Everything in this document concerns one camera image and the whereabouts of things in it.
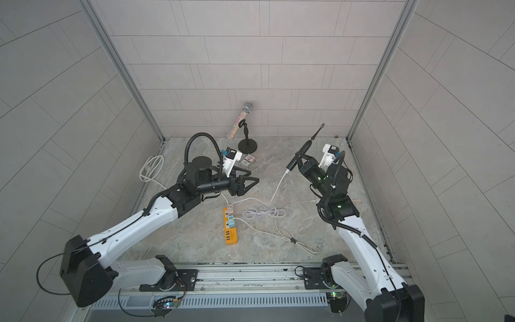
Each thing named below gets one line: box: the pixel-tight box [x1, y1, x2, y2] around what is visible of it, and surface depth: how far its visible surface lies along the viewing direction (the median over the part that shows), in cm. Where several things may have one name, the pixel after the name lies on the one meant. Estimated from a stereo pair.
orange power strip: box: [223, 207, 239, 246], surface depth 81 cm
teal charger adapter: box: [227, 215, 237, 229], surface depth 80 cm
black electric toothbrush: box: [285, 123, 326, 172], surface depth 71 cm
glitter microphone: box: [226, 101, 254, 140], surface depth 98 cm
